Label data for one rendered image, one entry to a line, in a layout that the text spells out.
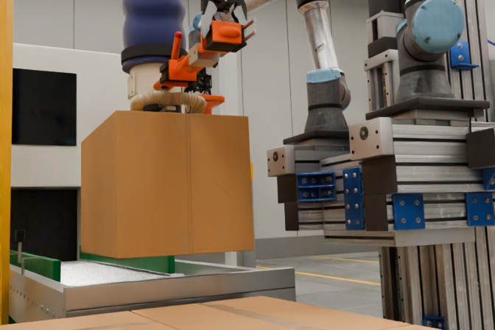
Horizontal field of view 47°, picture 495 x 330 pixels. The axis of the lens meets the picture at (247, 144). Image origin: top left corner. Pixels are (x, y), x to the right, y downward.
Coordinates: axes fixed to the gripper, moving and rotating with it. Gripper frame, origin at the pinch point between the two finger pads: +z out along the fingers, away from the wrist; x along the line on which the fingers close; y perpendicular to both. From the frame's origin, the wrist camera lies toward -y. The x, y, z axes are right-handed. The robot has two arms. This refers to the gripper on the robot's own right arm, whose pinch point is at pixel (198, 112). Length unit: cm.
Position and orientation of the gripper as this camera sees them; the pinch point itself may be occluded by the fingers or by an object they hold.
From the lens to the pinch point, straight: 232.4
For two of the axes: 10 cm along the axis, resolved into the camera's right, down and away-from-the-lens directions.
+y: 4.2, -1.2, -9.0
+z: 0.4, 9.9, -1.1
